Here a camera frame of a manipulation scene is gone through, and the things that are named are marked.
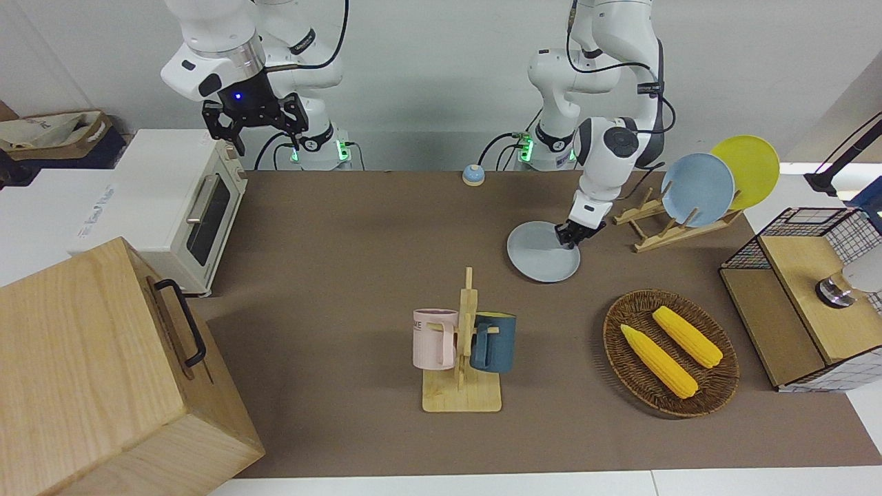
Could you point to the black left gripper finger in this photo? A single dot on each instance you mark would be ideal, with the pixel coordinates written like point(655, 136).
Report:
point(565, 236)
point(582, 238)

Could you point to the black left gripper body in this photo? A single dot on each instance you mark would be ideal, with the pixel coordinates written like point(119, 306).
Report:
point(587, 222)

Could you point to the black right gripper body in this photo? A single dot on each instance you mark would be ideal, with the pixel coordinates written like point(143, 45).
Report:
point(251, 100)

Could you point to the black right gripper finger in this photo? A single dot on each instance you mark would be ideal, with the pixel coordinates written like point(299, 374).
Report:
point(222, 124)
point(298, 120)

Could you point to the gray round plate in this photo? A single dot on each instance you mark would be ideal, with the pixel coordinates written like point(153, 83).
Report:
point(537, 258)

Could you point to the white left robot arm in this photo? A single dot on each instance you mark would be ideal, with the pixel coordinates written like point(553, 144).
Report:
point(606, 151)

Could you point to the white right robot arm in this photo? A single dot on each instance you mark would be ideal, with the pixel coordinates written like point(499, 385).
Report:
point(207, 27)

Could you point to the wooden plate rack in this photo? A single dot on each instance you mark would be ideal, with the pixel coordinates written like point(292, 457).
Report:
point(661, 238)

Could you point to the light blue plate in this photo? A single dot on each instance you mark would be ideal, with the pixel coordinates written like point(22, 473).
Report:
point(697, 189)

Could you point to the yellow plate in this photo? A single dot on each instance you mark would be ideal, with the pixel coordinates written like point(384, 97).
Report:
point(754, 165)

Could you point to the white toaster oven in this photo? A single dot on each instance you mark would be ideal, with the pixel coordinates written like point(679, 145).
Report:
point(158, 200)

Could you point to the small blue desk bell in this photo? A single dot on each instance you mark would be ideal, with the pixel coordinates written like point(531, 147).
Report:
point(473, 176)

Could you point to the dark blue bin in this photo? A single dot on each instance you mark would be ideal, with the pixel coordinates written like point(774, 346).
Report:
point(103, 155)

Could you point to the dark teal mug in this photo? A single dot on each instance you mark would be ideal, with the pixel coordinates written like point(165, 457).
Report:
point(497, 344)

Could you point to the yellow corn cob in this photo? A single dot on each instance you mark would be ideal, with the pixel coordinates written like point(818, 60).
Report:
point(689, 337)
point(658, 362)

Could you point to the brown table mat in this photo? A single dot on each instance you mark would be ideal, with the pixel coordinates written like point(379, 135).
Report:
point(344, 275)

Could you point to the pink mug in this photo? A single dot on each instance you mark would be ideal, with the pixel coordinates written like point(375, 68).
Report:
point(431, 341)

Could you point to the cardboard box with bag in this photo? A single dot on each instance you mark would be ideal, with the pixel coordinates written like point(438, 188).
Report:
point(48, 131)

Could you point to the brown woven basket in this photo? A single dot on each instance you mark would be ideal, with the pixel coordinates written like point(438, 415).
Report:
point(661, 403)

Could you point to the wooden mug rack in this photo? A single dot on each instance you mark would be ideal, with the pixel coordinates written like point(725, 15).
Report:
point(462, 393)

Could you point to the white printed box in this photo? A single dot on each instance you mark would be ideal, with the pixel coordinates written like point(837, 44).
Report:
point(48, 213)

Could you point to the white silver cylindrical device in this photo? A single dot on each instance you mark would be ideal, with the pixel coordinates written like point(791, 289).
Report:
point(837, 289)

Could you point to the blue box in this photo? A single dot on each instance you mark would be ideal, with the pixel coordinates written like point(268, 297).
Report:
point(869, 196)

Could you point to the light wooden box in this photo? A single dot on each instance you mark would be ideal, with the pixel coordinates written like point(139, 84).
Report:
point(83, 386)

